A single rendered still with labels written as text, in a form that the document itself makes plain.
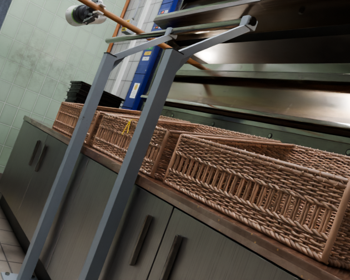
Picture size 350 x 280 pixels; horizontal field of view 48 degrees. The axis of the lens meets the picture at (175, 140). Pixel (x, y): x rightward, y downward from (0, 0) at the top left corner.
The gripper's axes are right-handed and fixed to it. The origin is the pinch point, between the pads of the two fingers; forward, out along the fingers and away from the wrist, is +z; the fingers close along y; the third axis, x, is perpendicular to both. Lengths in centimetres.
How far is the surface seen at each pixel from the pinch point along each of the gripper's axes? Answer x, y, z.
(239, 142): -27, 42, 93
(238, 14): -48, -19, 41
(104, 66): 2.4, 30.1, 38.8
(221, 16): -48, -19, 29
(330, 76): -56, 6, 94
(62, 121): -9, 56, -16
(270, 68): -56, 4, 64
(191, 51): -3, 22, 86
